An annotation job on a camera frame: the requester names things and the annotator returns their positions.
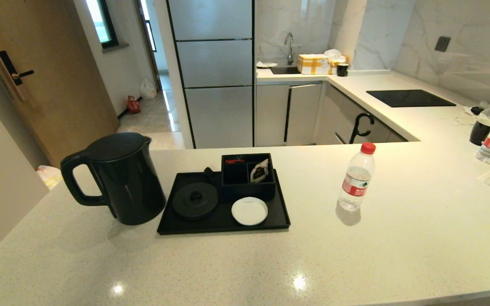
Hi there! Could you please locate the clear water bottle green logo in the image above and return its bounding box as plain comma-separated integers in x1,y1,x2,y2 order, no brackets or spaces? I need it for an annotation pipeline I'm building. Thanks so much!
338,142,377,212

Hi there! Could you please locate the black electric kettle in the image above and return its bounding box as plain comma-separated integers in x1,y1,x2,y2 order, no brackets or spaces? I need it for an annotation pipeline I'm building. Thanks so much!
60,132,167,226

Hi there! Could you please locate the sachet packet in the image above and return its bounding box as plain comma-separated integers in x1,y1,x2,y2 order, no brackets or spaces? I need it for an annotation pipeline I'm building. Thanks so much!
250,159,270,184

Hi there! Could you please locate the black round kettle base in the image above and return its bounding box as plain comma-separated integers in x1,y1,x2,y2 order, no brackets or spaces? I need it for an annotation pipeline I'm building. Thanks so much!
172,182,219,220

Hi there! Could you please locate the black compartment organizer box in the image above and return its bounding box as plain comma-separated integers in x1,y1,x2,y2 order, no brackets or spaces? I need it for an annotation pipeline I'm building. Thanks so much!
221,153,276,202

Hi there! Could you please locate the grey sink cabinet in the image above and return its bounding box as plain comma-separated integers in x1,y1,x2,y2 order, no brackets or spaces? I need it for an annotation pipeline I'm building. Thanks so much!
256,82,326,147

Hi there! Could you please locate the black rectangular serving tray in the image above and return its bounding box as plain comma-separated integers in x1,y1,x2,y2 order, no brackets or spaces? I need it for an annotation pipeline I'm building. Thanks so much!
157,169,291,235

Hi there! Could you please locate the dark kitchen sink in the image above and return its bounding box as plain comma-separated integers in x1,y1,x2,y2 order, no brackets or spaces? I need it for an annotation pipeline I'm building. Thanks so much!
270,65,302,75

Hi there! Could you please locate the silver refrigerator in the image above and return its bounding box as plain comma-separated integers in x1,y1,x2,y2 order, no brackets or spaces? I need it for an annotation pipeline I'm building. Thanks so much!
166,0,256,149

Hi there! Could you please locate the grey drawer cabinet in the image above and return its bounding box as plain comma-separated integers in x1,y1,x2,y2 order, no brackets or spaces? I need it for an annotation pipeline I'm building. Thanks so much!
315,83,408,145

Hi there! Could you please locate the cardboard box yellow tape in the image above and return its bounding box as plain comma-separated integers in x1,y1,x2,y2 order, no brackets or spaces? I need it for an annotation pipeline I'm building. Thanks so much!
297,54,330,75

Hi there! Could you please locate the chrome kitchen faucet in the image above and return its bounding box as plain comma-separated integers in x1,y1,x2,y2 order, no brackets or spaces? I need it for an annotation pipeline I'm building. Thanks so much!
284,33,295,65

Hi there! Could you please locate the small yellow taped box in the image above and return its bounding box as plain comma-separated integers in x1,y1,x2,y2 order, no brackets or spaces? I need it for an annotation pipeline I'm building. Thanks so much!
329,55,350,75

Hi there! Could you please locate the black induction cooktop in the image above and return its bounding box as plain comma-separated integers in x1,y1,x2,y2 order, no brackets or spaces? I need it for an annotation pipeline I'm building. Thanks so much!
366,90,457,108

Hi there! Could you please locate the brown wooden door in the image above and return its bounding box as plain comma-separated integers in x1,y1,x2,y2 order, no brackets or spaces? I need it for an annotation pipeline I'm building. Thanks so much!
0,0,120,170

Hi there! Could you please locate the black framed window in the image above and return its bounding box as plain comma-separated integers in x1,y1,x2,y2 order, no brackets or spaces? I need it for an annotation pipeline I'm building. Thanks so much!
85,0,119,49

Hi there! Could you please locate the yellow white plastic bag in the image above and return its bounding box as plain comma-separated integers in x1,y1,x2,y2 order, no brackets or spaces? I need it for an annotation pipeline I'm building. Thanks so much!
35,165,64,190

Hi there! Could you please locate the black mug white inside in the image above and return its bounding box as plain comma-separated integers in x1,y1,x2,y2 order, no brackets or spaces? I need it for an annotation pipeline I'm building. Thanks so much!
469,119,490,146

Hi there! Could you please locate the crumpled white plastic wrap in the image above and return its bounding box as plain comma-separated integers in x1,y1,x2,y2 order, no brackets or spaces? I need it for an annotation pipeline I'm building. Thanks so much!
464,101,490,120

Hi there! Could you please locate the black hook handle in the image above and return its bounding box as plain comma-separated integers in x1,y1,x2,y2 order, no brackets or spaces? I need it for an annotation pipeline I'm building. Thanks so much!
349,113,375,145

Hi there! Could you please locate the black door lock handle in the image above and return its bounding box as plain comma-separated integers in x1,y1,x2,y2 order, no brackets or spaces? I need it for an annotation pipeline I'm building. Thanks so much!
0,51,35,102

